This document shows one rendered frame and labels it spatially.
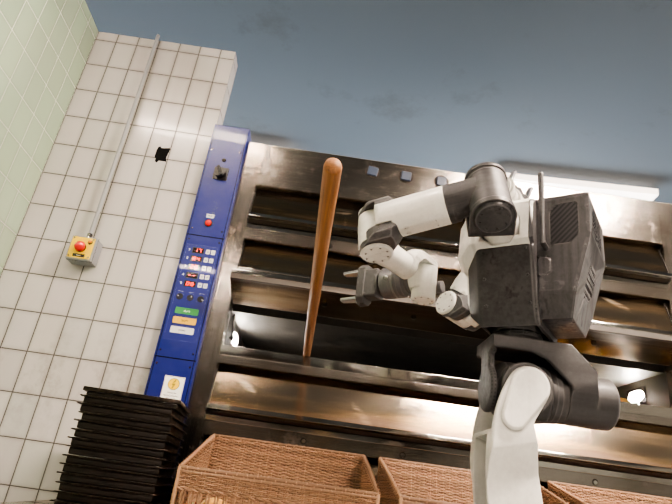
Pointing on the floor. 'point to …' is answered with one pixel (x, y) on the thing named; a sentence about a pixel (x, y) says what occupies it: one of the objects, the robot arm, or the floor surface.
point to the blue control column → (223, 191)
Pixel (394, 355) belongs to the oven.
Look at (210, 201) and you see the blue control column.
